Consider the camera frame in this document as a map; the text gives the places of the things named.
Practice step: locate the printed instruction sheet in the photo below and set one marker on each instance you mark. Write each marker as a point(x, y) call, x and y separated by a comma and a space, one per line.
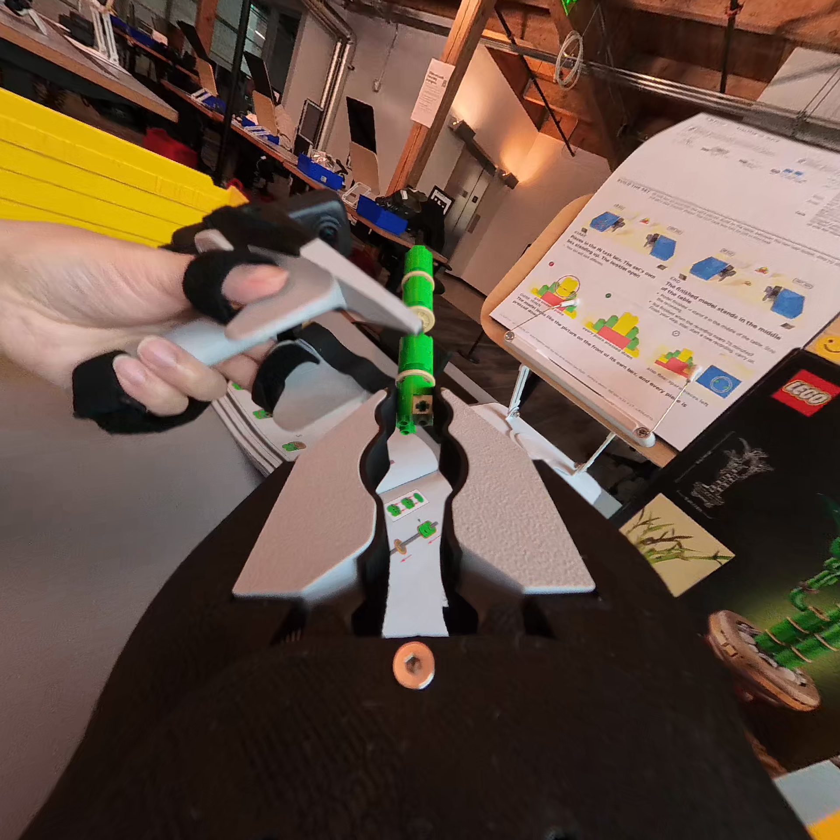
point(689, 229)

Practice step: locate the green bamboo stalk brick model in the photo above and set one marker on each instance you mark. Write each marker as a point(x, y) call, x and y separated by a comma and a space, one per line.
point(417, 354)

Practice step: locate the blue plastic bin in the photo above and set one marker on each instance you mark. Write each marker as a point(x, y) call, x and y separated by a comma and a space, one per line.
point(380, 215)
point(320, 172)

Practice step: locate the person's left hand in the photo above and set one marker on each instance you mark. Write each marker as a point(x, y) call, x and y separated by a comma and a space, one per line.
point(79, 295)

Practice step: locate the black pole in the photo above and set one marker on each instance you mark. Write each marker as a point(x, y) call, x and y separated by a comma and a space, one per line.
point(235, 92)

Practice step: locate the yellow smiley sticker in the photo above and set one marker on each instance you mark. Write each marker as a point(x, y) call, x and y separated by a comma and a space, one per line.
point(828, 346)

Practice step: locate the white instruction booklet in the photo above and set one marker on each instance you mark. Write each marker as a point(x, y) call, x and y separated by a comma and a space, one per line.
point(413, 512)

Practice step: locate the long wooden workbench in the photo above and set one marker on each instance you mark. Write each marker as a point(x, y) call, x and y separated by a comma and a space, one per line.
point(79, 65)

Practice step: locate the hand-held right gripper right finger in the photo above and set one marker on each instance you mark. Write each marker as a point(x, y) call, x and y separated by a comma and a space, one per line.
point(512, 525)

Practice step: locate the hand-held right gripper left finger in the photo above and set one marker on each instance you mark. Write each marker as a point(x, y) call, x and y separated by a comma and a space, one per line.
point(315, 525)

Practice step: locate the white paper notice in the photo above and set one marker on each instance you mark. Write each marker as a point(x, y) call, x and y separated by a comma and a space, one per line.
point(432, 92)

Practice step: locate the wooden post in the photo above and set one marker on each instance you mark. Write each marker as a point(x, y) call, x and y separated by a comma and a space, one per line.
point(453, 65)

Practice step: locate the black toy brick box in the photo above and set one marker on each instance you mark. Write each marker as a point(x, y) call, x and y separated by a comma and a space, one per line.
point(754, 512)

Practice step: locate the white metal sheet stand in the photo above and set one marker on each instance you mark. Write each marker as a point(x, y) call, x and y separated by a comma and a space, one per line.
point(544, 446)

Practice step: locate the yellow plastic bin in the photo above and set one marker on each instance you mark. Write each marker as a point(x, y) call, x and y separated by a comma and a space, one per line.
point(98, 177)

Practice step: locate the wall lamp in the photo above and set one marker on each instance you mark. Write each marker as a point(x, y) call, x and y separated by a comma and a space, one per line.
point(482, 154)

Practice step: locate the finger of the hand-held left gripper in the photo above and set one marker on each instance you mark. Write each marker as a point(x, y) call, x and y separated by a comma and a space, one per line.
point(315, 400)
point(354, 289)

